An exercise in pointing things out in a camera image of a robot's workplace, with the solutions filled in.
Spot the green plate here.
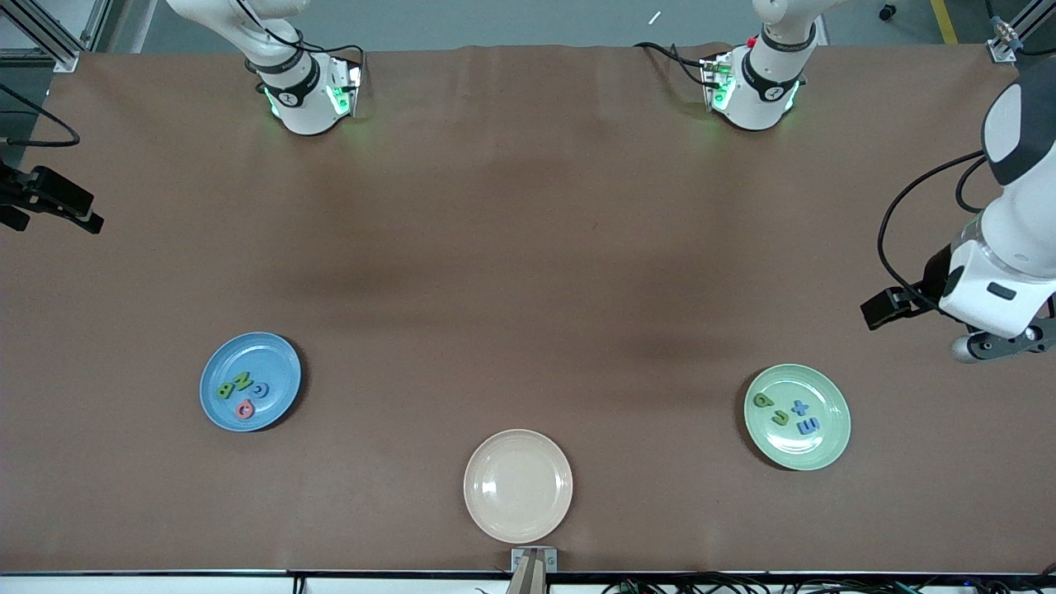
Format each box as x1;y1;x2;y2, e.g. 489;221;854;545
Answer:
743;364;852;472

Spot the blue plate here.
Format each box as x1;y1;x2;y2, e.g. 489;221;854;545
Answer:
199;332;303;433

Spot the beige plate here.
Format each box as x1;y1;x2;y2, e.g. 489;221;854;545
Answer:
463;429;574;545

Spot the brown table cover sheet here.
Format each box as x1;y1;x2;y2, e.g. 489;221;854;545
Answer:
0;43;1056;574

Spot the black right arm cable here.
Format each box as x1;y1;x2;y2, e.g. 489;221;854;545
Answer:
0;81;81;149

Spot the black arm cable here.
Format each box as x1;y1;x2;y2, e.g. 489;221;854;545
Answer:
877;148;991;314
0;81;81;149

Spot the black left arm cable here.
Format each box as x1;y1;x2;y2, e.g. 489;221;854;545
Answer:
877;148;991;314

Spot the aluminium frame post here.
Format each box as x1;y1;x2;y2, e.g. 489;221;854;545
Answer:
0;0;113;73
988;0;1056;65

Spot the black left base cable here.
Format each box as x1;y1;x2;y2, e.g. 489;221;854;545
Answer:
634;41;712;87

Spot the black base cable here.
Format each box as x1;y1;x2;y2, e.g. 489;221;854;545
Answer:
297;29;368;100
634;41;712;87

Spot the black right base cable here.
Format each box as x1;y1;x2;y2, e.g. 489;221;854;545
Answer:
297;29;368;100

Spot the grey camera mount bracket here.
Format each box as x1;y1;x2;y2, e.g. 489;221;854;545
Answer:
508;547;559;594

